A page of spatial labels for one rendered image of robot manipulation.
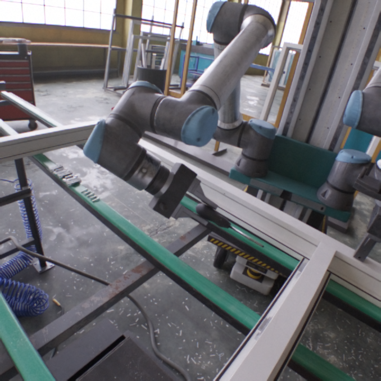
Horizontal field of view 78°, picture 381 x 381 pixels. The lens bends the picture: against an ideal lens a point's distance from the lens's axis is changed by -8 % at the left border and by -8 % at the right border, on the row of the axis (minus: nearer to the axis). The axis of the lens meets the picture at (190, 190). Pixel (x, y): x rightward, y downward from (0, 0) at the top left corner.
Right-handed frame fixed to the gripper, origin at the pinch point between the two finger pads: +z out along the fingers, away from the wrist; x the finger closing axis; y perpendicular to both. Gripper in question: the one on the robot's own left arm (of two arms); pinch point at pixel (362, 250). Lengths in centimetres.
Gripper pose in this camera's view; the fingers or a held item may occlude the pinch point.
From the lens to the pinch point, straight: 72.8
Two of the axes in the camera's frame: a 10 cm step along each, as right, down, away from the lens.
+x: 6.5, -3.1, 6.9
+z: -1.4, 8.4, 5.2
